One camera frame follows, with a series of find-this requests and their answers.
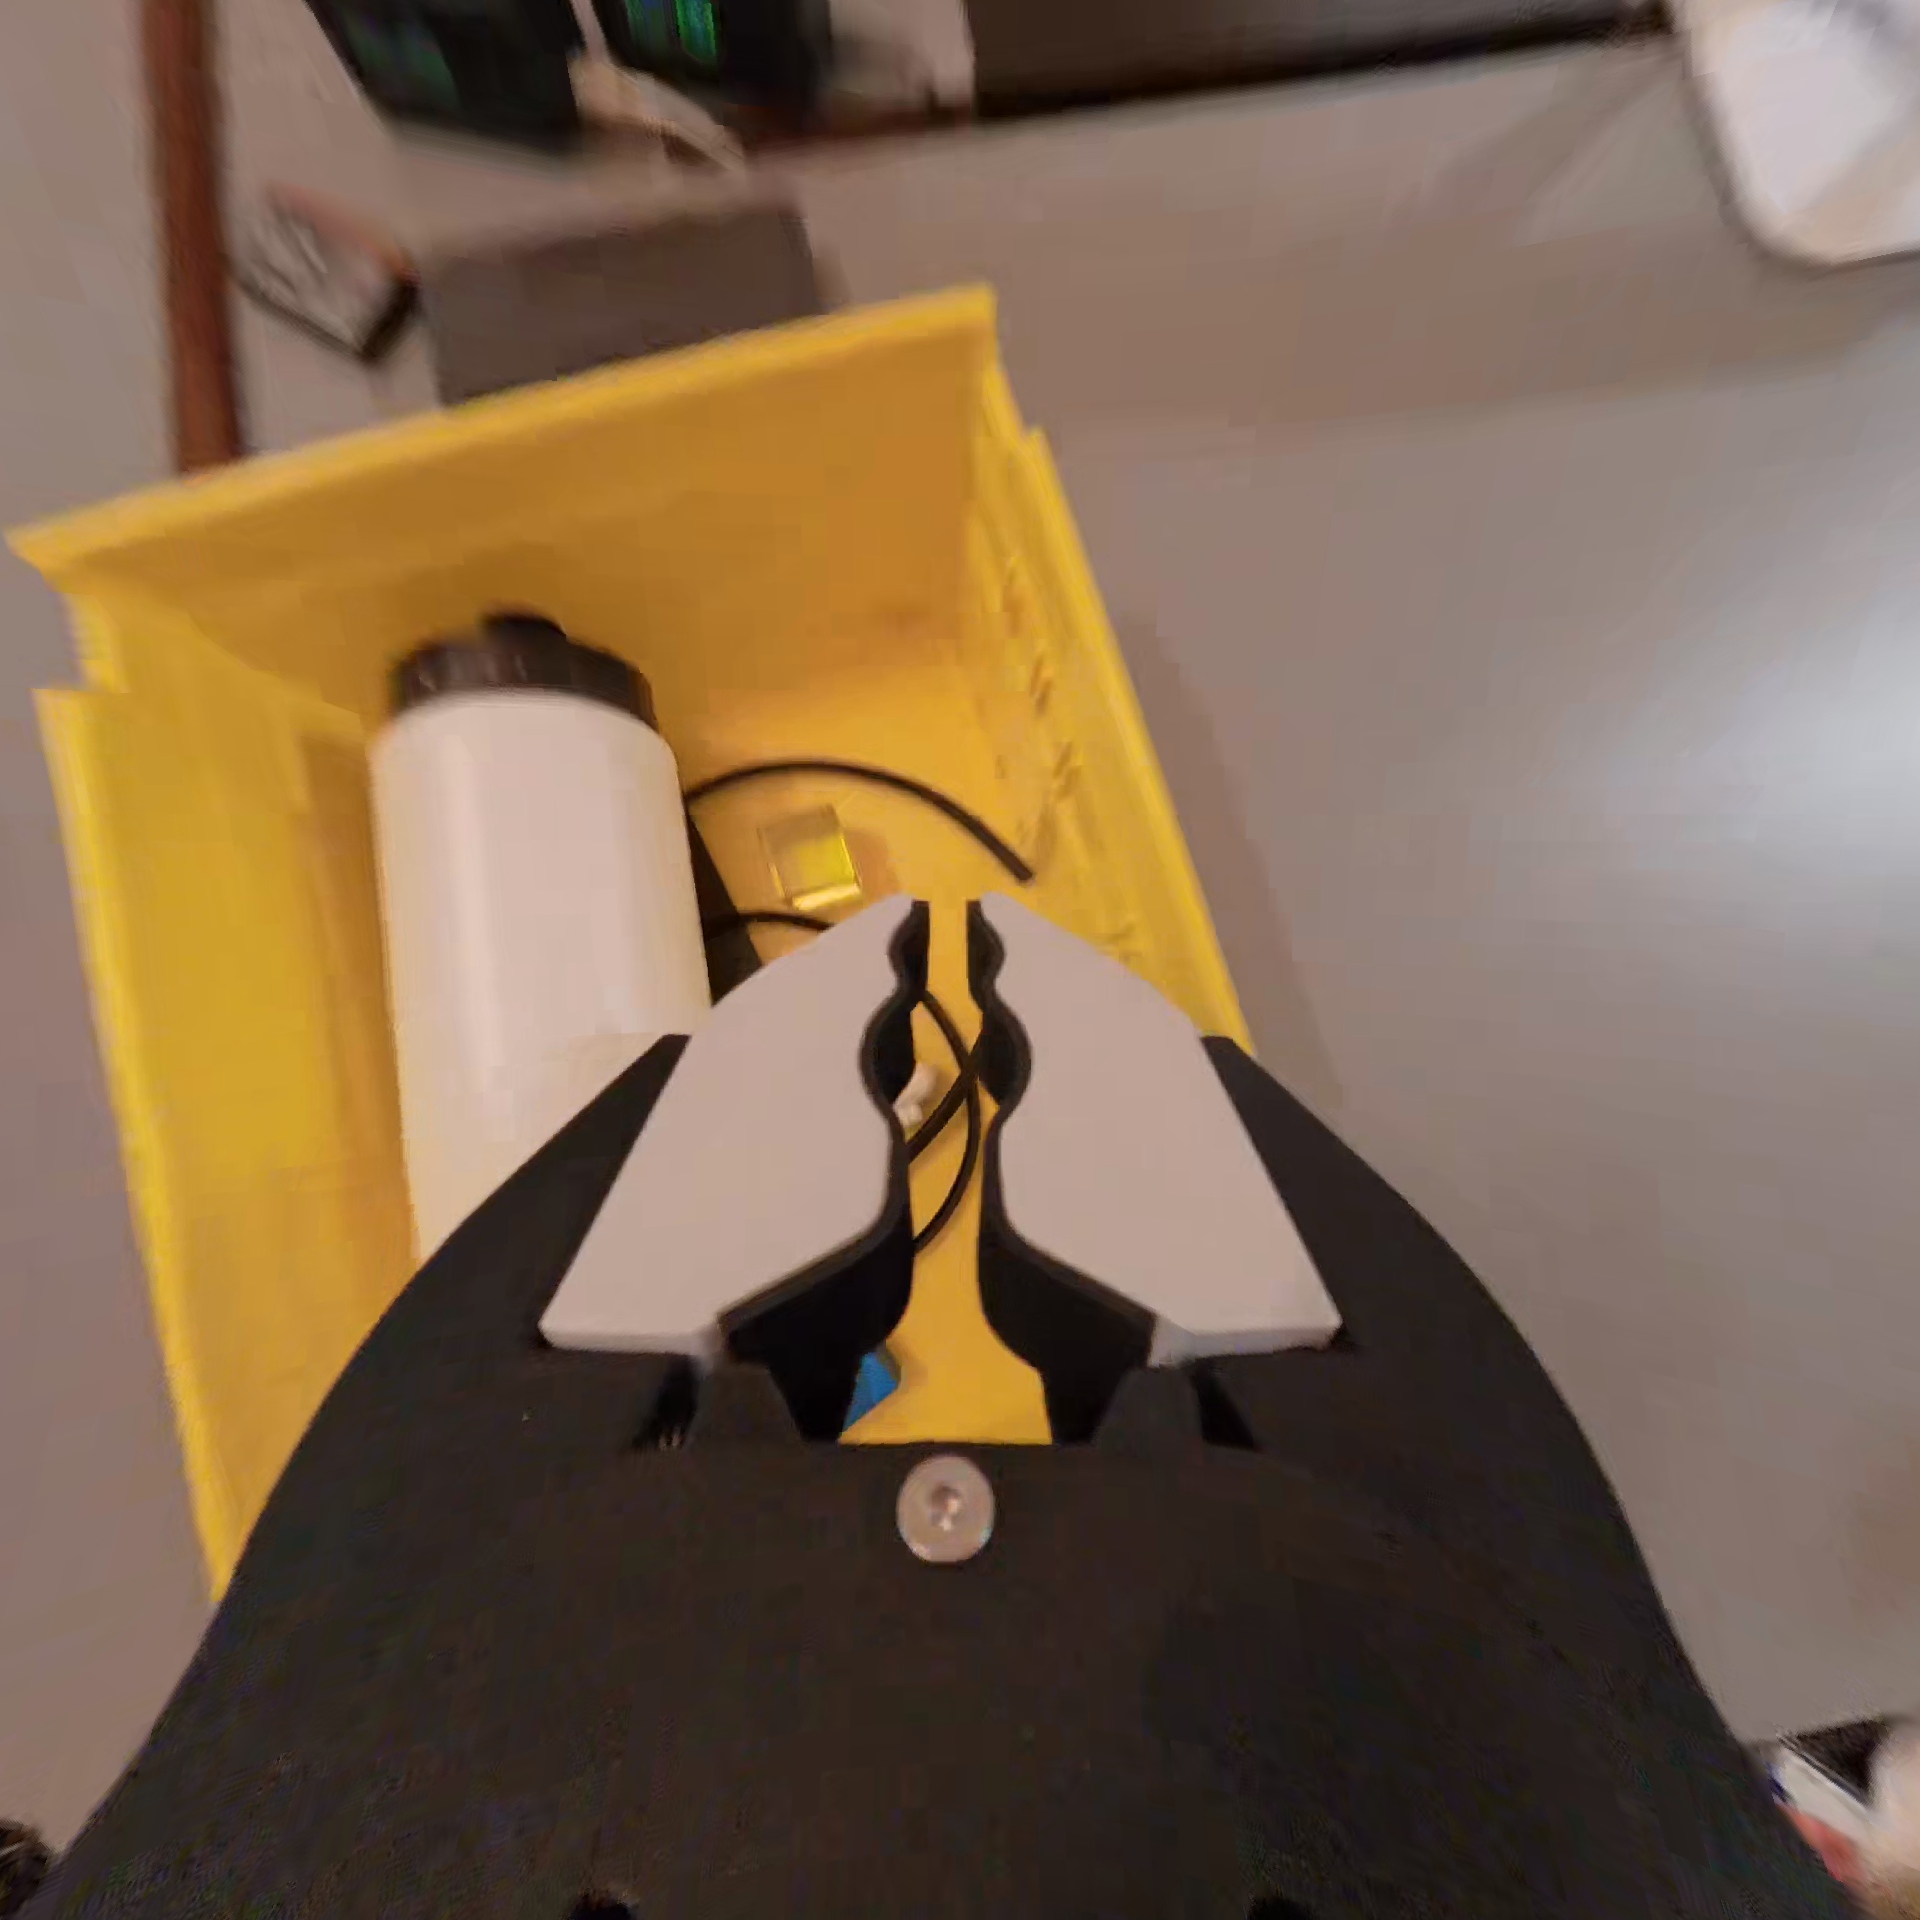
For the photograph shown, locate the white plastic object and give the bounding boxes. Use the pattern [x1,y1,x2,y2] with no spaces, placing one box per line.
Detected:
[1670,0,1920,271]

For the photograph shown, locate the dark electronic device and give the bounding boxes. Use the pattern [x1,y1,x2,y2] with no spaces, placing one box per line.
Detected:
[305,0,834,153]

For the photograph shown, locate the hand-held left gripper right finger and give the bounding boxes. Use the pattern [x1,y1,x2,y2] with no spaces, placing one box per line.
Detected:
[966,894,1343,1444]

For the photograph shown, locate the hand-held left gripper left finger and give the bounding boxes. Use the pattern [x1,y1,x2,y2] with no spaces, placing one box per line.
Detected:
[537,894,933,1442]

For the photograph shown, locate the grey box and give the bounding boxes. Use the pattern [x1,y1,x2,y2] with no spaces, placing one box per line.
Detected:
[421,202,828,406]

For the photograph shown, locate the yellow plastic bin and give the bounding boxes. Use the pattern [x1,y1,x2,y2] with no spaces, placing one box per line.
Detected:
[7,281,1254,1601]

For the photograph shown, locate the black cable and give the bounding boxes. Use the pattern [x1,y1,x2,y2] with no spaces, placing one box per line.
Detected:
[680,757,1037,1262]

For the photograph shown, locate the yellow-green transparent cube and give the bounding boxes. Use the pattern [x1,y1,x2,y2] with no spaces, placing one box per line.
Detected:
[753,807,863,915]

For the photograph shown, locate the white and red item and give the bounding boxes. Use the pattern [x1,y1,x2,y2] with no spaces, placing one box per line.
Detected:
[1745,1717,1920,1906]

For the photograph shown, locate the brown wooden post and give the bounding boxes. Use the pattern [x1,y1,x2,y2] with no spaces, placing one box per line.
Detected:
[142,0,246,473]

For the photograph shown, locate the white bottle with black cap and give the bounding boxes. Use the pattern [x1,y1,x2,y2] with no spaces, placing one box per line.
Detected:
[362,609,713,1268]

